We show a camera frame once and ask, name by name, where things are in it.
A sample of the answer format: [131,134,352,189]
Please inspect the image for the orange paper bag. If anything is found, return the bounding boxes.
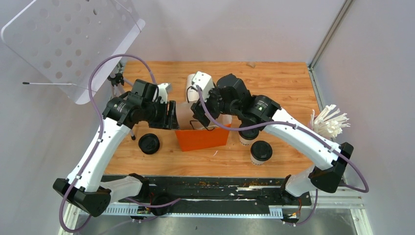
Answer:
[175,100,233,152]

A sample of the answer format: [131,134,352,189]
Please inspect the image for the white tripod stand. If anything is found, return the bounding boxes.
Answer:
[107,72,137,141]

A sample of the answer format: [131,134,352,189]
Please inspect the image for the black coffee cup lid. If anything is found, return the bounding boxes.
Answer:
[238,128,259,141]

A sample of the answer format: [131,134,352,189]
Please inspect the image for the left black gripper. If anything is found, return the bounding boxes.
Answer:
[143,99,181,130]

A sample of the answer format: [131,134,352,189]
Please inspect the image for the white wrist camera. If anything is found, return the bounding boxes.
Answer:
[191,71,214,97]
[154,83,172,103]

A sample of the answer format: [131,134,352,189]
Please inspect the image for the stack of white paper cups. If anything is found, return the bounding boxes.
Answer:
[185,73,199,102]

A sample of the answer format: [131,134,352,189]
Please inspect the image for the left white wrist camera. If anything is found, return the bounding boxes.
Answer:
[154,83,172,103]

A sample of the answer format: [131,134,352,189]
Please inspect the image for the pink cup of wrapped straws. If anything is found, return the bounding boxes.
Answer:
[308,104,351,139]

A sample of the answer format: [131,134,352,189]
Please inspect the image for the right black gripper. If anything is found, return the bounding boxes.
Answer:
[191,83,240,126]

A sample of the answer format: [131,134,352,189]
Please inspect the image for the clear perforated acrylic panel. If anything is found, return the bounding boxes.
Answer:
[1,0,145,104]

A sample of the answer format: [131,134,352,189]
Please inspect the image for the purple cable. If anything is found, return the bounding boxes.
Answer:
[194,86,369,193]
[58,53,158,234]

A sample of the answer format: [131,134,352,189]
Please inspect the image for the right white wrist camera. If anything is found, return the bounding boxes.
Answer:
[191,71,214,97]

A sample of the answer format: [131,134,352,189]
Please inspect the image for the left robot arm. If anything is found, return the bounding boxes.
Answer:
[53,79,178,217]

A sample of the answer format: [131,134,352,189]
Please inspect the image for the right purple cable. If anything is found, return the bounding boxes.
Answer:
[194,86,369,193]

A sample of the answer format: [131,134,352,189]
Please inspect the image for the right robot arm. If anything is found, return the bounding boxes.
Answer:
[191,71,354,205]

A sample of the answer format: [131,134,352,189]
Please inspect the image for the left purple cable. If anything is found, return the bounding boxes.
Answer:
[58,53,158,234]

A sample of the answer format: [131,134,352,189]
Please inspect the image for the small brown wood block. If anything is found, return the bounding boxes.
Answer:
[246,62,256,68]

